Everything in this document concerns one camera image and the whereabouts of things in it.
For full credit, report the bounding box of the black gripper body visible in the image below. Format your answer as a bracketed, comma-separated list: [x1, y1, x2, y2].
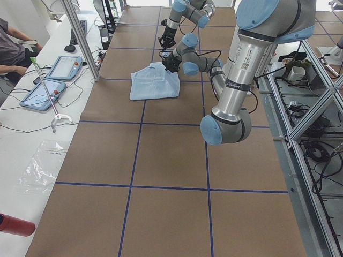
[162, 26, 176, 40]
[163, 55, 181, 71]

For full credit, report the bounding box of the light blue button shirt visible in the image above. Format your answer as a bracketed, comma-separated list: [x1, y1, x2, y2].
[129, 62, 180, 101]

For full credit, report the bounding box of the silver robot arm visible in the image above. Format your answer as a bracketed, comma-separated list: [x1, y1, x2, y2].
[159, 1, 316, 145]
[158, 0, 215, 50]

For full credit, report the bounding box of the black power adapter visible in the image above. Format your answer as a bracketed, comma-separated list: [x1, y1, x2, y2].
[99, 28, 111, 50]

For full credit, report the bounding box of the black keyboard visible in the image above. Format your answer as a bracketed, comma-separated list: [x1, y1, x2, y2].
[70, 20, 88, 46]

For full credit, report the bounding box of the black computer mouse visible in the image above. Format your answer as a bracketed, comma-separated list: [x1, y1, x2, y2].
[64, 44, 76, 52]

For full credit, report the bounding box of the far blue teach pendant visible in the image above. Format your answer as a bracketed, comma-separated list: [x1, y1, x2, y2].
[47, 56, 83, 81]

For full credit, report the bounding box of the blue teach pendant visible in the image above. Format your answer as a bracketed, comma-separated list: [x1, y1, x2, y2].
[19, 79, 66, 111]
[47, 56, 83, 81]

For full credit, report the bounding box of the white power adapter box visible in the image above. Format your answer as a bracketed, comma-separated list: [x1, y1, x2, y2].
[271, 62, 286, 77]

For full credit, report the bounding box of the metal grabber stick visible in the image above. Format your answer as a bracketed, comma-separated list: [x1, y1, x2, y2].
[30, 57, 73, 133]

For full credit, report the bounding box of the near blue teach pendant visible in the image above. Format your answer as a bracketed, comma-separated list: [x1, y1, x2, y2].
[19, 79, 66, 111]

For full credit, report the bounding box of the seated person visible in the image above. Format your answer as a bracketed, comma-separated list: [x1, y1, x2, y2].
[1, 18, 43, 84]

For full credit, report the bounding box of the clear plastic bag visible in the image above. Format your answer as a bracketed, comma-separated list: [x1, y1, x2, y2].
[14, 140, 70, 195]

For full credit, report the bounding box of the red cylinder bottle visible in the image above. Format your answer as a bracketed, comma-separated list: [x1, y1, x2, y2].
[1, 214, 36, 237]

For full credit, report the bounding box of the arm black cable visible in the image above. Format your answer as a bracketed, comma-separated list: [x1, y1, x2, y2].
[198, 50, 258, 115]
[178, 16, 200, 35]

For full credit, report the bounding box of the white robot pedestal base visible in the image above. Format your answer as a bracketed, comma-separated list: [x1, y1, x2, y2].
[247, 79, 259, 95]

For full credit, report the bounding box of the aluminium frame post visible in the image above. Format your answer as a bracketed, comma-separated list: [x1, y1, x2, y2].
[61, 0, 100, 82]

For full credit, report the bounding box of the aluminium frame rail structure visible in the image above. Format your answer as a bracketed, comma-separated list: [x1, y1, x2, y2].
[251, 10, 343, 257]

